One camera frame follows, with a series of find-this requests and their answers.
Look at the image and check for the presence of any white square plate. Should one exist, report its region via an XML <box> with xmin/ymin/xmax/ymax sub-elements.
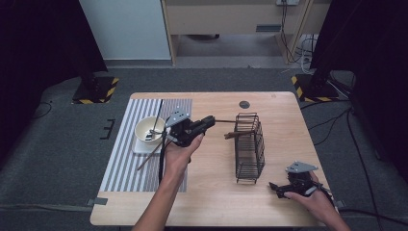
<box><xmin>132</xmin><ymin>122</ymin><xmax>172</xmax><ymax>155</ymax></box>

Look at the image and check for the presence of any cream bowl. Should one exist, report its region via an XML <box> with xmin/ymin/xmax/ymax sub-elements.
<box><xmin>134</xmin><ymin>115</ymin><xmax>167</xmax><ymax>145</ymax></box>

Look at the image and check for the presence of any person's right hand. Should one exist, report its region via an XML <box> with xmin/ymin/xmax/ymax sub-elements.
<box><xmin>283</xmin><ymin>171</ymin><xmax>338</xmax><ymax>223</ymax></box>

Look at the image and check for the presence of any black hanging cable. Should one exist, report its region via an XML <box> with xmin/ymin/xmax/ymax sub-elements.
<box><xmin>280</xmin><ymin>2</ymin><xmax>301</xmax><ymax>64</ymax></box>

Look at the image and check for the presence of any white cable bundle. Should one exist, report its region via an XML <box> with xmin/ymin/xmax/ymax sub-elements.
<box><xmin>298</xmin><ymin>34</ymin><xmax>319</xmax><ymax>75</ymax></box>

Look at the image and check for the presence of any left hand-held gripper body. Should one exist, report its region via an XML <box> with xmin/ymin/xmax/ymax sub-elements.
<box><xmin>166</xmin><ymin>109</ymin><xmax>202</xmax><ymax>148</ymax></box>

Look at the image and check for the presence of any black stand with striped base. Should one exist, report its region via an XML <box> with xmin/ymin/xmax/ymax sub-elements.
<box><xmin>71</xmin><ymin>54</ymin><xmax>120</xmax><ymax>105</ymax></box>
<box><xmin>291</xmin><ymin>61</ymin><xmax>342</xmax><ymax>103</ymax></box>

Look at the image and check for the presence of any thin black floor cable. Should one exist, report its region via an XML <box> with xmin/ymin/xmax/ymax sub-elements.
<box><xmin>31</xmin><ymin>100</ymin><xmax>54</xmax><ymax>120</ymax></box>

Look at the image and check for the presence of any person's left hand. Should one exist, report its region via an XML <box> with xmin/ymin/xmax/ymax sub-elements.
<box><xmin>163</xmin><ymin>133</ymin><xmax>205</xmax><ymax>181</ymax></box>

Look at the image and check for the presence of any dark curtain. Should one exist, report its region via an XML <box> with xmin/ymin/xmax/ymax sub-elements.
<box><xmin>309</xmin><ymin>0</ymin><xmax>408</xmax><ymax>182</ymax></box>
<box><xmin>0</xmin><ymin>0</ymin><xmax>109</xmax><ymax>163</ymax></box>

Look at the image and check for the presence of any branching black floor cable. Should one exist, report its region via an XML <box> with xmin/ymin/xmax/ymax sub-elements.
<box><xmin>300</xmin><ymin>99</ymin><xmax>354</xmax><ymax>147</ymax></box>

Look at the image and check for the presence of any grey rectangular desk label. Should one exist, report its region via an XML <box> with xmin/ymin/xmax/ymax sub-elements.
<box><xmin>255</xmin><ymin>24</ymin><xmax>283</xmax><ymax>34</ymax></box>

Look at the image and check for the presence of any grey striped placemat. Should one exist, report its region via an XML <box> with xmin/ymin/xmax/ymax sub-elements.
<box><xmin>99</xmin><ymin>98</ymin><xmax>193</xmax><ymax>193</ymax></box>

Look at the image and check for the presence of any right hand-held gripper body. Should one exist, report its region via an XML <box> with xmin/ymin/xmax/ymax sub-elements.
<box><xmin>283</xmin><ymin>161</ymin><xmax>321</xmax><ymax>196</ymax></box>

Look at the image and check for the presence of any white panel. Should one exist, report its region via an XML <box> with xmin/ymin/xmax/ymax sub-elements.
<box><xmin>78</xmin><ymin>0</ymin><xmax>172</xmax><ymax>61</ymax></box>

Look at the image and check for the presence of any light wooden desk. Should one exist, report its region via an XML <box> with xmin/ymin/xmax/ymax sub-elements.
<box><xmin>160</xmin><ymin>0</ymin><xmax>333</xmax><ymax>65</ymax></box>

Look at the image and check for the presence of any long black floor cable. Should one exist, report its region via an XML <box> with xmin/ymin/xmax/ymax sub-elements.
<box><xmin>338</xmin><ymin>108</ymin><xmax>408</xmax><ymax>231</ymax></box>

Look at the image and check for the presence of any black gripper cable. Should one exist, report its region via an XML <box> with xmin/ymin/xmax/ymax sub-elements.
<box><xmin>317</xmin><ymin>183</ymin><xmax>336</xmax><ymax>207</ymax></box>
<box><xmin>157</xmin><ymin>126</ymin><xmax>169</xmax><ymax>187</ymax></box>

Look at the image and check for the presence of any black wire basket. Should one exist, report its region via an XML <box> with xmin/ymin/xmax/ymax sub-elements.
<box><xmin>234</xmin><ymin>112</ymin><xmax>267</xmax><ymax>185</ymax></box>

